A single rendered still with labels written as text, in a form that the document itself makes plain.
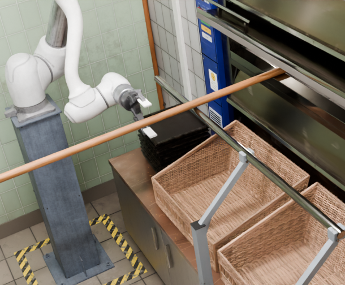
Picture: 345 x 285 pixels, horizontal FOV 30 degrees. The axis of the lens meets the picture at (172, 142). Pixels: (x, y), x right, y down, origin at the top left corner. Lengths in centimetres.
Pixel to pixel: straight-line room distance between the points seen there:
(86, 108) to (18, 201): 139
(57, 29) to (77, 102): 45
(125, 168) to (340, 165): 124
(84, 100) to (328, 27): 101
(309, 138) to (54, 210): 138
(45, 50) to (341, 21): 142
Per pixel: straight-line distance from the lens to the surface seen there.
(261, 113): 278
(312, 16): 227
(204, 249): 231
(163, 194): 281
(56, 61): 301
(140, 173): 318
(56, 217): 329
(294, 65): 217
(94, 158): 389
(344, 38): 215
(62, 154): 231
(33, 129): 300
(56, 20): 290
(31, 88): 294
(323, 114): 240
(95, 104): 261
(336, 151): 243
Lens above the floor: 243
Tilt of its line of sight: 33 degrees down
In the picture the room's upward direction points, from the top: 9 degrees counter-clockwise
